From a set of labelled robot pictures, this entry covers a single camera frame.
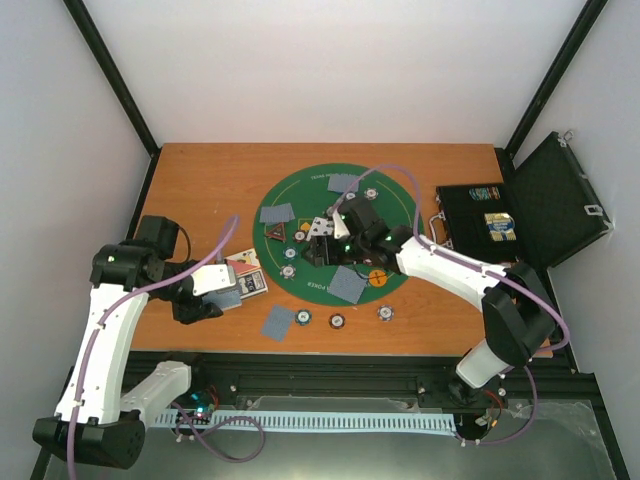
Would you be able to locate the blue patterned playing card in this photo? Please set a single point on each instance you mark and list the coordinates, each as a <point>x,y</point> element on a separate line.
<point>281,213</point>

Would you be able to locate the black red triangular dealer button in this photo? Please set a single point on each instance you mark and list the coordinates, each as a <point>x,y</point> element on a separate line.
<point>277,232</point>

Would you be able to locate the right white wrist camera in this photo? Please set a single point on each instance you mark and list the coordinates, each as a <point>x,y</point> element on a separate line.
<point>340,230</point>

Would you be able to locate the orange big blind button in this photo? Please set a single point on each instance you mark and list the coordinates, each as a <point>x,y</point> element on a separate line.
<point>377,278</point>

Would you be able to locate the dark red poker chip stack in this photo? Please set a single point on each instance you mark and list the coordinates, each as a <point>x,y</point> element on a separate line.
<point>337,321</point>

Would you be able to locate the black poker case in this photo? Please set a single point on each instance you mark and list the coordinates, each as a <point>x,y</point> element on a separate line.
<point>554,206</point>

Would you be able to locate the grey playing card deck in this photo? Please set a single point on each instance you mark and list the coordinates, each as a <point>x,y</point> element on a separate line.
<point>224,300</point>

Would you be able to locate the light blue cable duct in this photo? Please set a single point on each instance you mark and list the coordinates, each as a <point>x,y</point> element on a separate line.
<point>331,422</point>

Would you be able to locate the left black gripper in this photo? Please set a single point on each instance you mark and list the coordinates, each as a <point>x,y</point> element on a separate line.
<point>195,310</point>

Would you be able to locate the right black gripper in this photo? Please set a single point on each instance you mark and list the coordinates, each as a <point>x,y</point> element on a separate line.
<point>317,243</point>

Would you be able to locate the dark red chips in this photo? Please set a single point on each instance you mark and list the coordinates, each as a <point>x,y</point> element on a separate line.
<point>299,236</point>

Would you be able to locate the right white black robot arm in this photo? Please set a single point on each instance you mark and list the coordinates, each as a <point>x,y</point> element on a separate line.
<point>517,315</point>

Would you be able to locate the blue white poker chip stack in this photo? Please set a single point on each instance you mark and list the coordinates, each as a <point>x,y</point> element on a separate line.
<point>385,313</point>

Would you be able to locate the blue peach chips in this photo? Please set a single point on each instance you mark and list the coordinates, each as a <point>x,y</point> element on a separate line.
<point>288,271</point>
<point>371,193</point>

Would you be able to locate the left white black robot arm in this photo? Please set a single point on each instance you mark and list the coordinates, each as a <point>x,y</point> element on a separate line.
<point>94,422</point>

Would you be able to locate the face up spade card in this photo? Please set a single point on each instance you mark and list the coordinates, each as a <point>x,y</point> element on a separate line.
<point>320,227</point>

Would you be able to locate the blue gold card deck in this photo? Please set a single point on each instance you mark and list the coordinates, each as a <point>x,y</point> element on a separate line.
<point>501,226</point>

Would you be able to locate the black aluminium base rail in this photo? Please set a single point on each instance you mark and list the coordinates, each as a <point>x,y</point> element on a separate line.
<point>428,380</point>

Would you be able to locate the multicolour chip row in case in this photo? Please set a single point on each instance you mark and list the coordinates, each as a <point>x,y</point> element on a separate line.
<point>485,193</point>

